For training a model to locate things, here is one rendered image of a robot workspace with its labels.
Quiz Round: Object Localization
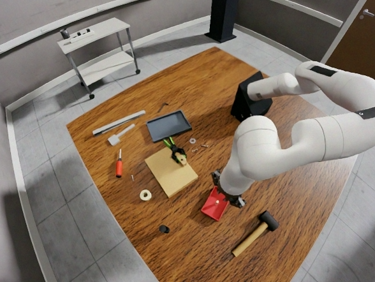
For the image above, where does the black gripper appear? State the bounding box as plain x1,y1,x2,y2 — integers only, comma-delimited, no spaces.
211,169,247,209

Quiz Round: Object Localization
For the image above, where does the black cylinder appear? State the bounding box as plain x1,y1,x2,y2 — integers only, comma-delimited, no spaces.
159,225,170,233

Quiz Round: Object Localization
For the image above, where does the red rectangular tray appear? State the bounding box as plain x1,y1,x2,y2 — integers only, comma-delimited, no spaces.
201,186,229,221

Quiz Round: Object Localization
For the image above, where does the pale wooden board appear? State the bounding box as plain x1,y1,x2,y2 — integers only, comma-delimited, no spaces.
145,147,198,198

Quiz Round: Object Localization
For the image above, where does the beige ring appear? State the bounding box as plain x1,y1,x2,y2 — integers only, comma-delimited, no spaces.
140,189,151,201

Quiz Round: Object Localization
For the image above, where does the red screwdriver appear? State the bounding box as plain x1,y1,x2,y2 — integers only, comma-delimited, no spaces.
116,149,122,178

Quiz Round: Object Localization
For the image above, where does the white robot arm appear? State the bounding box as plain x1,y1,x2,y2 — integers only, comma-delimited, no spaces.
219,61,375,195

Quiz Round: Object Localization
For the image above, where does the black-headed mallet with wooden handle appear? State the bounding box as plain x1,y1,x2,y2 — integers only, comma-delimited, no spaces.
232,210,280,257

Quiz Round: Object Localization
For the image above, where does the black and green spring clamp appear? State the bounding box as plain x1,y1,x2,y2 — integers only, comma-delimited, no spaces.
163,135,187,163

